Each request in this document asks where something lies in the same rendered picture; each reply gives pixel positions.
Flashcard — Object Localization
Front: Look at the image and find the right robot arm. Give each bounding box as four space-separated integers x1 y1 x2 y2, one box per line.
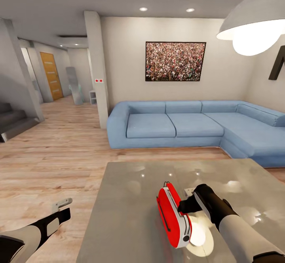
177 184 285 263

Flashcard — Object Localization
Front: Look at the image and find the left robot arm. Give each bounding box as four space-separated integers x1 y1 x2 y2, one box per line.
0 198 72 263

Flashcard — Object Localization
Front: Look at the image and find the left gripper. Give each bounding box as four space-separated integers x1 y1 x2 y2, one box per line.
54 208 71 225

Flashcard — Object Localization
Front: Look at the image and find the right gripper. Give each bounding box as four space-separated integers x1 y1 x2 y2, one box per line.
177 197 202 213

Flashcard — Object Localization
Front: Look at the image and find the radio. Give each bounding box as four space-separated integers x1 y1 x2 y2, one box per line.
157 183 192 248

